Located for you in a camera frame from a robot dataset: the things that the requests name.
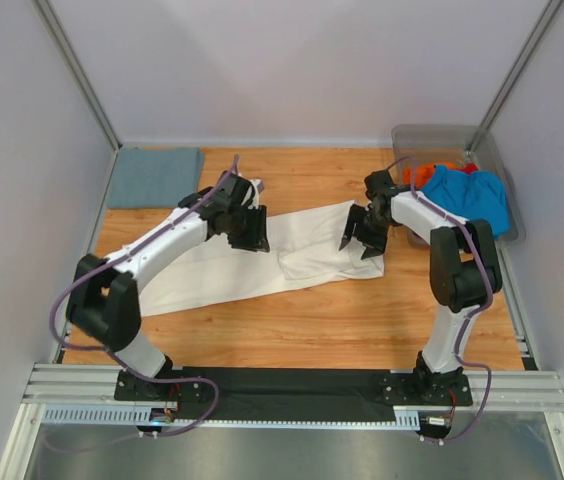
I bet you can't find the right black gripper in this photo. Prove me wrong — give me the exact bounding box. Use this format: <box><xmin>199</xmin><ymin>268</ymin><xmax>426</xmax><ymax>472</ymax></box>
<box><xmin>339</xmin><ymin>205</ymin><xmax>391</xmax><ymax>261</ymax></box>

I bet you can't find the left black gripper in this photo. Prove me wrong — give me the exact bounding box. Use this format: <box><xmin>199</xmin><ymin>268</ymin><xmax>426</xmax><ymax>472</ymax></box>
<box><xmin>227</xmin><ymin>204</ymin><xmax>270</xmax><ymax>253</ymax></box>

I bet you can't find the white t shirt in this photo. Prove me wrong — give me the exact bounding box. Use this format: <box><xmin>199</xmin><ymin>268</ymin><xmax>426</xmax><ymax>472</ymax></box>
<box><xmin>137</xmin><ymin>200</ymin><xmax>384</xmax><ymax>317</ymax></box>

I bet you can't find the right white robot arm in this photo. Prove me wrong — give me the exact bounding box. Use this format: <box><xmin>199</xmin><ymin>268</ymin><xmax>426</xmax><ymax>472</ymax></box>
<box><xmin>339</xmin><ymin>170</ymin><xmax>502</xmax><ymax>404</ymax></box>

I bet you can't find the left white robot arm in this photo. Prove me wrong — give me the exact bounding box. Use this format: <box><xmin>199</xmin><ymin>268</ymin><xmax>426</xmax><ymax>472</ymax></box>
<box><xmin>66</xmin><ymin>169</ymin><xmax>270</xmax><ymax>401</ymax></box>

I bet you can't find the orange t shirt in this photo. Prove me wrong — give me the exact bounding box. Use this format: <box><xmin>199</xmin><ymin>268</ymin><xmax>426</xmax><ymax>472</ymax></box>
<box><xmin>402</xmin><ymin>163</ymin><xmax>457</xmax><ymax>188</ymax></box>

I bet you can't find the clear plastic bin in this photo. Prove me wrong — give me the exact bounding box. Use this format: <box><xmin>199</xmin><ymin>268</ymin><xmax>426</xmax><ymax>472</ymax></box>
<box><xmin>391</xmin><ymin>124</ymin><xmax>527</xmax><ymax>245</ymax></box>

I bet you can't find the blue t shirt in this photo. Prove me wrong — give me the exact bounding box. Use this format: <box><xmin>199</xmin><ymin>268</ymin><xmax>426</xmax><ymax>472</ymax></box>
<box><xmin>417</xmin><ymin>164</ymin><xmax>511</xmax><ymax>238</ymax></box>

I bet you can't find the red t shirt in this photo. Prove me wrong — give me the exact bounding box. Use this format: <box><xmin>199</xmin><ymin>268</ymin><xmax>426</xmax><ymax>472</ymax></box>
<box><xmin>415</xmin><ymin>163</ymin><xmax>478</xmax><ymax>219</ymax></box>

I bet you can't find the folded grey-blue t shirt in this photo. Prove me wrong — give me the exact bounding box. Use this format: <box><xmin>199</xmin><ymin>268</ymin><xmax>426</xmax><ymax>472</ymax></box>
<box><xmin>106</xmin><ymin>148</ymin><xmax>205</xmax><ymax>209</ymax></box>

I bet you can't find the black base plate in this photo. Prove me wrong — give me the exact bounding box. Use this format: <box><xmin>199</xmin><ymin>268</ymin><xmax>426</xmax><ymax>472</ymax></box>
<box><xmin>114</xmin><ymin>367</ymin><xmax>473</xmax><ymax>423</ymax></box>

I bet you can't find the aluminium frame rail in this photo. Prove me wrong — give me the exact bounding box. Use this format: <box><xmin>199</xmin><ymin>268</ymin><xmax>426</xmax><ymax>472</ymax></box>
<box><xmin>23</xmin><ymin>364</ymin><xmax>564</xmax><ymax>412</ymax></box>

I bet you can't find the slotted cable duct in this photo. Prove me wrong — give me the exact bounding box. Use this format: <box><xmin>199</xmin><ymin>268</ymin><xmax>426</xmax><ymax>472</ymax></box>
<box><xmin>41</xmin><ymin>404</ymin><xmax>420</xmax><ymax>432</ymax></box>

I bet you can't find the right corner aluminium post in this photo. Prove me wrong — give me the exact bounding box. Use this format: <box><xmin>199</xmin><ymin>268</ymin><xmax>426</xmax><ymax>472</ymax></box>
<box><xmin>466</xmin><ymin>0</ymin><xmax>564</xmax><ymax>151</ymax></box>

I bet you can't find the corner aluminium post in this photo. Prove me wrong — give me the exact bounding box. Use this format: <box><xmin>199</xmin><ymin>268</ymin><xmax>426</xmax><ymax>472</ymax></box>
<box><xmin>32</xmin><ymin>0</ymin><xmax>122</xmax><ymax>152</ymax></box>
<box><xmin>466</xmin><ymin>0</ymin><xmax>564</xmax><ymax>151</ymax></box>

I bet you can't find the left corner aluminium post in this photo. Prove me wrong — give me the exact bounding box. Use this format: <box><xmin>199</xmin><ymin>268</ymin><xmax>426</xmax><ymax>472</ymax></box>
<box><xmin>32</xmin><ymin>0</ymin><xmax>122</xmax><ymax>152</ymax></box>

